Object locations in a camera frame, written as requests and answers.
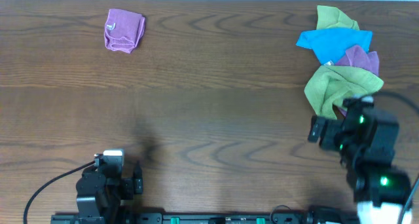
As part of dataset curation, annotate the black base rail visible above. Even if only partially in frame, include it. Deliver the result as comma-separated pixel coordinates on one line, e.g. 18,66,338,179
50,205,361,224

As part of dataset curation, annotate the purple crumpled cloth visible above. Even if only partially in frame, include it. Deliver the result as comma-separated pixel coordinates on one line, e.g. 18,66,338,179
335,45,380,76

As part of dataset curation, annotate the folded purple cloth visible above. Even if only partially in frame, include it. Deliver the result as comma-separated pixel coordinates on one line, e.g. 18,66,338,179
104,9,146,54

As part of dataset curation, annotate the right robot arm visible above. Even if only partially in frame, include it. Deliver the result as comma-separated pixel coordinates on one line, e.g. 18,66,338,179
308,104,413,223

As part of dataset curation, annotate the olive green cloth at back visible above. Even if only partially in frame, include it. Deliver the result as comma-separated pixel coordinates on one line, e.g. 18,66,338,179
316,5,359,30

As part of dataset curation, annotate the blue cloth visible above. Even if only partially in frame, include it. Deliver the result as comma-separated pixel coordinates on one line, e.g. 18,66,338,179
296,28,373,65

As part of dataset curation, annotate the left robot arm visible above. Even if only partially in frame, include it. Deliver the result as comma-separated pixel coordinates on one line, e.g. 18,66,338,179
74,159,143,224

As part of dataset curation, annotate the light green cloth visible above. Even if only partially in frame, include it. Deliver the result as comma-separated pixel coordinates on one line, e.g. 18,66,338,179
304,65,384,119

